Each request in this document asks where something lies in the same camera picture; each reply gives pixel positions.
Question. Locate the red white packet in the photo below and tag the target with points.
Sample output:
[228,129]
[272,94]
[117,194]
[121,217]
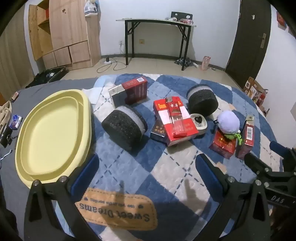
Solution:
[187,21]

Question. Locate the beige curtain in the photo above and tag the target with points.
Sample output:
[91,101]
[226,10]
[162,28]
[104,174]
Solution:
[13,58]

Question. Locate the black folding table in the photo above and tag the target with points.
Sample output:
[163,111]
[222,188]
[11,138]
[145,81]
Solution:
[157,21]

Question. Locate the black pouch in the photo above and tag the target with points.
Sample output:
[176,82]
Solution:
[5,138]

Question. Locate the red box with barcode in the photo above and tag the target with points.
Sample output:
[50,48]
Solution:
[246,139]

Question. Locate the round tin with heart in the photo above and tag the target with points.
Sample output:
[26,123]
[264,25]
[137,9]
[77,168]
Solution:
[200,126]

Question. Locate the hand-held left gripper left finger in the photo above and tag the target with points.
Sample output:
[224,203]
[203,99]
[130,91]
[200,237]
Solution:
[85,176]

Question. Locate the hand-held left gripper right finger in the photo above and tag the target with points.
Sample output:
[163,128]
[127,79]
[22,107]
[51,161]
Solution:
[208,178]

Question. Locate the yellow plastic basin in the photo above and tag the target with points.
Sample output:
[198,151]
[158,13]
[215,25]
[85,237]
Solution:
[53,139]

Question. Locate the dark blue box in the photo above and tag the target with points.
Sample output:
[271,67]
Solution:
[157,133]

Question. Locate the pink bag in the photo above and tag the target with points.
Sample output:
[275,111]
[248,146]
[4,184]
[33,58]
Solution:
[205,63]

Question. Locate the blue tissue packet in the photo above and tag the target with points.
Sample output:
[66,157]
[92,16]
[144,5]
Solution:
[15,121]

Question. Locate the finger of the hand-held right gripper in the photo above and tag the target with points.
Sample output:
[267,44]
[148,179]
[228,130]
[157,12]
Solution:
[277,148]
[254,162]

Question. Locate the black foam disc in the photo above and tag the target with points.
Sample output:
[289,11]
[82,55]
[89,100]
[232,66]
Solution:
[203,102]
[120,127]

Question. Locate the black suitcase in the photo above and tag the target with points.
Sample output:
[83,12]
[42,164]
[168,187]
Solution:
[48,76]

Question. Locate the beige cloth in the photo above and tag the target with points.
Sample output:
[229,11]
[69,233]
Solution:
[5,113]

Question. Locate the copper box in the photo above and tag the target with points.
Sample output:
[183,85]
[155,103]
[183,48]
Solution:
[15,96]

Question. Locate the white power strip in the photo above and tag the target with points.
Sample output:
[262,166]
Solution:
[107,61]

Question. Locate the red white carton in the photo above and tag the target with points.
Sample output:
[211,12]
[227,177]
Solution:
[166,115]

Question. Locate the colourful cardboard box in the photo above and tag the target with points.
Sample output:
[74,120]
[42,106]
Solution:
[254,90]

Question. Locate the red wall picture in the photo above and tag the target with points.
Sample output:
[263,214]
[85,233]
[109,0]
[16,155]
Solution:
[282,20]

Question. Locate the dark cloth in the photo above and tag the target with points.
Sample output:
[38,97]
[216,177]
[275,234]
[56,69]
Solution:
[185,62]

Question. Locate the dark door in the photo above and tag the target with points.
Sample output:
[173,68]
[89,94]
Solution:
[249,34]

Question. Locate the blue checkered blanket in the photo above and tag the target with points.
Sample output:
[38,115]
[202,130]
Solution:
[150,166]

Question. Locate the dark red silver carton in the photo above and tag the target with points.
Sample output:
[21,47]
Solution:
[136,90]

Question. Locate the wooden wardrobe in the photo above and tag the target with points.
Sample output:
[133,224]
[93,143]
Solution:
[69,27]

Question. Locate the red gold box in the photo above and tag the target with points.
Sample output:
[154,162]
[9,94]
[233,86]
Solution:
[222,146]

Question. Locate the white blue bag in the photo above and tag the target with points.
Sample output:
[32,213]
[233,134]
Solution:
[91,8]

